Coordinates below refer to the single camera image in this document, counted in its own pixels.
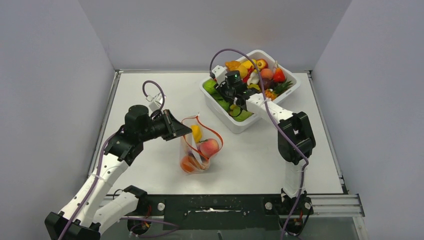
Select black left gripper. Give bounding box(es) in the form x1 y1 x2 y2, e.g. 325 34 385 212
139 109 192 142

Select yellow bell pepper toy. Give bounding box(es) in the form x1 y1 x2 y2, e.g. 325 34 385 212
190 125 203 144

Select clear zip bag orange zipper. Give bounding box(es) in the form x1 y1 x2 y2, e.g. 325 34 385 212
179 115 224 174

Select purple onion toy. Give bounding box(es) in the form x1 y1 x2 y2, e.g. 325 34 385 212
187 149 197 159

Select large pink peach toy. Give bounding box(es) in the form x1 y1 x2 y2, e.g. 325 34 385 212
199 138 220 158

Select orange fruit toy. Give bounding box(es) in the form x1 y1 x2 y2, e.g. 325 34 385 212
180 155 199 173

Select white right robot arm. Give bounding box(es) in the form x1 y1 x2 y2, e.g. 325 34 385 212
214 70 316 214

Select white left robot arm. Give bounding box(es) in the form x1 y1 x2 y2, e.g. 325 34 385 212
44 105 192 240

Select white plastic food bin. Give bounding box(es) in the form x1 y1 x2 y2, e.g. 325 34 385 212
199 49 302 135

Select yellow lemon toy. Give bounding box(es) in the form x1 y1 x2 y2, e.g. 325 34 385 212
236 65 249 79

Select yellow green starfruit toy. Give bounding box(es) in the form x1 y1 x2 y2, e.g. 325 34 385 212
247 83 262 92

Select fried chicken toy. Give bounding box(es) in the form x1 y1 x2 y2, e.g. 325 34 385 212
225 60 241 71

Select white mushroom toy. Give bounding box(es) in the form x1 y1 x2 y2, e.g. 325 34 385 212
246 72 260 86

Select green cabbage toy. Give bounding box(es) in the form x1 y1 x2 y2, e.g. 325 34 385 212
228 107 253 122
202 79 217 95

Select yellow mango toy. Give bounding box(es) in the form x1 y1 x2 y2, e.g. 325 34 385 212
241 60 254 70

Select dark purple passionfruit toy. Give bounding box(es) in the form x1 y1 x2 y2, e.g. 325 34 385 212
260 78 274 90

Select red apple toy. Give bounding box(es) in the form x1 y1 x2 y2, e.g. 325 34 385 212
256 58 268 71

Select pineapple toy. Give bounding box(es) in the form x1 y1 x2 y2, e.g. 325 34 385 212
265 80 294 101

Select red orange pepper toy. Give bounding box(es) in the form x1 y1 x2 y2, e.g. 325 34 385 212
272 68 287 83

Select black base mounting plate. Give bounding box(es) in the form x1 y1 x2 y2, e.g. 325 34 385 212
125 193 314 233

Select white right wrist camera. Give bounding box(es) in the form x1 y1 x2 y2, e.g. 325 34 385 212
210 65 227 84

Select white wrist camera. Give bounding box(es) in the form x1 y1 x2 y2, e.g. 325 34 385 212
210 65 227 84
145 93 164 112

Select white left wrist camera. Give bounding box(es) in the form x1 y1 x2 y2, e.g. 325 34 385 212
145 93 164 112

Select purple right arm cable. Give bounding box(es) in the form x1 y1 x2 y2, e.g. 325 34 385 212
209 48 310 240

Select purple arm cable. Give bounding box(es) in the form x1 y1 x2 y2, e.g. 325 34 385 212
56 80 166 240
209 48 310 240

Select aluminium table frame rail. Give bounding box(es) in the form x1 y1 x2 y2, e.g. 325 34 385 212
88 69 122 175

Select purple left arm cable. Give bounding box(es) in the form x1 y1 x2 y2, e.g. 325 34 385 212
56 80 166 240

